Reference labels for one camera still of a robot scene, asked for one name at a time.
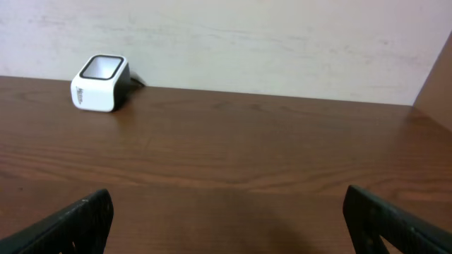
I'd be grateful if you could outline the white barcode scanner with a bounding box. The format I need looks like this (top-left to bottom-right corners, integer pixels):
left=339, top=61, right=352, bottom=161
left=71, top=54, right=132, bottom=112

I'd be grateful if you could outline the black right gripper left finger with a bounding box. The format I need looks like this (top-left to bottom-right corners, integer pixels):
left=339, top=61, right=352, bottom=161
left=1, top=189, right=114, bottom=253

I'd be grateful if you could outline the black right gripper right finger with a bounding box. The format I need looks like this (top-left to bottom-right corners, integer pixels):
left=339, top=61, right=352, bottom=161
left=343, top=185, right=451, bottom=254

